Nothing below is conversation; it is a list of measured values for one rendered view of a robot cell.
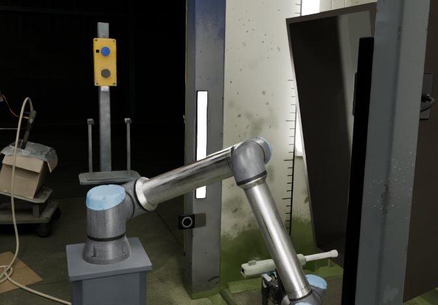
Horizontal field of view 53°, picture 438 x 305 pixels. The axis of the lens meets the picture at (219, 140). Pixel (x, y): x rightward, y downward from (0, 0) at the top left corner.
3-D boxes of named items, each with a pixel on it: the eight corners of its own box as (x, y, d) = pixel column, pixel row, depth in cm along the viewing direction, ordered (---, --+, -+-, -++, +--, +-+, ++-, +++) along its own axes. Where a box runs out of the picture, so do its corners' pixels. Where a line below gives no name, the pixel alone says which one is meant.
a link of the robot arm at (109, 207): (78, 234, 173) (77, 191, 170) (104, 221, 189) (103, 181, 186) (111, 240, 167) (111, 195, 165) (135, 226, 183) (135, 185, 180)
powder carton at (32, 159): (3, 173, 395) (15, 132, 391) (52, 186, 404) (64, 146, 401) (-17, 189, 343) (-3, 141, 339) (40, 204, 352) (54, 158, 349)
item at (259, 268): (242, 311, 194) (245, 265, 188) (238, 305, 199) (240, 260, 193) (335, 291, 212) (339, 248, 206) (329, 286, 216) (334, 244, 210)
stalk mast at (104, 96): (112, 291, 278) (107, 23, 252) (113, 296, 272) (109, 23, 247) (102, 292, 275) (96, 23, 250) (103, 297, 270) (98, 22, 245)
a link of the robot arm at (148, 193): (98, 193, 188) (255, 131, 159) (122, 184, 204) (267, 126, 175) (112, 227, 187) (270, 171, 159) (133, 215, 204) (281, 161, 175)
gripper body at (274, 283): (266, 296, 191) (281, 313, 181) (267, 279, 189) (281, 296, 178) (281, 292, 194) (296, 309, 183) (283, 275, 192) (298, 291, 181)
